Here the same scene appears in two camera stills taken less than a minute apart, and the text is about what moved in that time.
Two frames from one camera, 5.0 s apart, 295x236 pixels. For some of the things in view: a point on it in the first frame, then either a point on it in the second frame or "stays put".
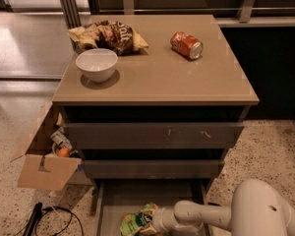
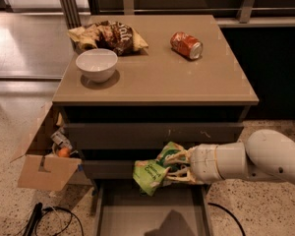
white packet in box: [60, 139] stays put
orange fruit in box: [64, 152] stays put
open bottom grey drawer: [115, 199] stays put
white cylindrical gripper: [161, 220] → [203, 163]
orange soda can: [187, 45] stays put
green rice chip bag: [131, 223] → [148, 173]
